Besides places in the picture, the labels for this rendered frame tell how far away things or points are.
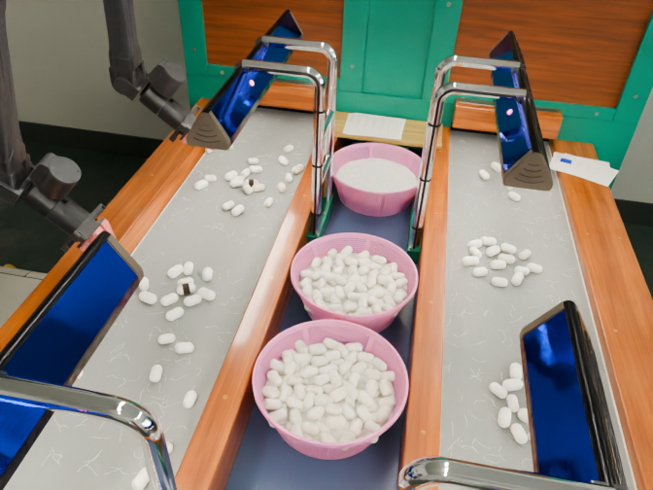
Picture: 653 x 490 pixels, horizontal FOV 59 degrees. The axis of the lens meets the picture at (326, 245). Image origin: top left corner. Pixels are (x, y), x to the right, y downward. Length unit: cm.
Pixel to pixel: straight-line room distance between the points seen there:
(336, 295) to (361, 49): 83
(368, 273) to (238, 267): 28
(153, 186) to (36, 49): 184
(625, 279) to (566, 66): 69
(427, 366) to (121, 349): 55
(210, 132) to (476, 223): 71
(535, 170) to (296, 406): 56
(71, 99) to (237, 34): 158
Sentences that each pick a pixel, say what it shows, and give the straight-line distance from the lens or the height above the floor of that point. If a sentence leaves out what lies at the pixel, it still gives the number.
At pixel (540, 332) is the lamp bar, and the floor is 108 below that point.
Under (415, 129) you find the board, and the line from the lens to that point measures 175.
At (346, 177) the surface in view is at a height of 73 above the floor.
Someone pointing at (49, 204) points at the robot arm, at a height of 93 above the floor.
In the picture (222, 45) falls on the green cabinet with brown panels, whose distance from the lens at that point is 187.
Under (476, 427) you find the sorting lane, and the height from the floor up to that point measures 74.
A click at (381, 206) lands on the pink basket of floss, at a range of 149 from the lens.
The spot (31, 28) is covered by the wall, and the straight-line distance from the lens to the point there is 321.
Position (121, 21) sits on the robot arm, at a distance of 139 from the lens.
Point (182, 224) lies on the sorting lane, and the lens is 139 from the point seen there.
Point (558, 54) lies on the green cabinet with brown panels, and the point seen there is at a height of 101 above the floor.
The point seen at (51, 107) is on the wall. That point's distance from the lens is 336.
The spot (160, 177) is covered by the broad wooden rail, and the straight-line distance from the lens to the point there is 153.
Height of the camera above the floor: 155
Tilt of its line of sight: 38 degrees down
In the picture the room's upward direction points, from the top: 3 degrees clockwise
